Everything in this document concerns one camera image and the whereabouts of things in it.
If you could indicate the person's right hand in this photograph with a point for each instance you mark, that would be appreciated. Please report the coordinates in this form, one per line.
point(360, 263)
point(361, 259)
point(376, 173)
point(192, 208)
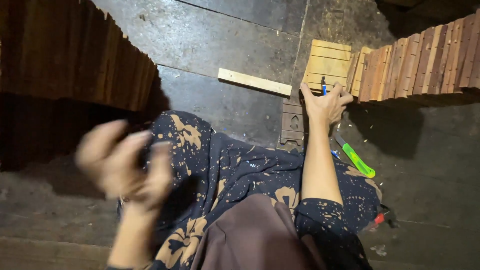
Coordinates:
point(324, 108)

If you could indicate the person's left hand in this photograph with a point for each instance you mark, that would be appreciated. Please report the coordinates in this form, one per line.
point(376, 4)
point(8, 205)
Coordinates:
point(120, 168)

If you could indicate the person's left fingers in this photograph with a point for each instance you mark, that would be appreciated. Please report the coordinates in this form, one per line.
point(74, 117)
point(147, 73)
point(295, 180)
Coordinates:
point(112, 144)

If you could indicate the blue pen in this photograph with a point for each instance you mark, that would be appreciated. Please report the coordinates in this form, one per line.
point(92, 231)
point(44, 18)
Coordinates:
point(323, 84)

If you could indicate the stack of dark wooden panels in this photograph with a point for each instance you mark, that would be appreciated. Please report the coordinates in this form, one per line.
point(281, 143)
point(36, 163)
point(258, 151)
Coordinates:
point(71, 52)

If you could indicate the person's dark floral dress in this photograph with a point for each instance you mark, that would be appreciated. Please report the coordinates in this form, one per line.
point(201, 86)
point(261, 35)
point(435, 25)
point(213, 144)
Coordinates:
point(232, 176)

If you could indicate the light wooden plank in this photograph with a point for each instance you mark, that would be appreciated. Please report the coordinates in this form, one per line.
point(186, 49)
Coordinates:
point(255, 82)

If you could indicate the person's brown scarf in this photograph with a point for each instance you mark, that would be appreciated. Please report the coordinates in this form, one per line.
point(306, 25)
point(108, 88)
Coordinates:
point(255, 236)

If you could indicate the dark carved wooden panel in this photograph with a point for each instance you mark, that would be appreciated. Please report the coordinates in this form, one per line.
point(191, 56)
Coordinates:
point(292, 123)

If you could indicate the light slatted wooden panel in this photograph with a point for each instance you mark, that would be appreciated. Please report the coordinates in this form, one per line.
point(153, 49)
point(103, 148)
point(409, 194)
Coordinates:
point(328, 63)

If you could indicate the green utility knife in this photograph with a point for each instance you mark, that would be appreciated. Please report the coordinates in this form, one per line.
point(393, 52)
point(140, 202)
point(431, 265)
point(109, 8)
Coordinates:
point(356, 159)

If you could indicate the red and black tool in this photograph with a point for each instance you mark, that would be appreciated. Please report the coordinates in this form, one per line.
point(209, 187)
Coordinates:
point(384, 217)

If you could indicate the row of reddish wooden panels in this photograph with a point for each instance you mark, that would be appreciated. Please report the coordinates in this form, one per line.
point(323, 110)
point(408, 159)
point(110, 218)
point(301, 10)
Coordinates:
point(416, 63)

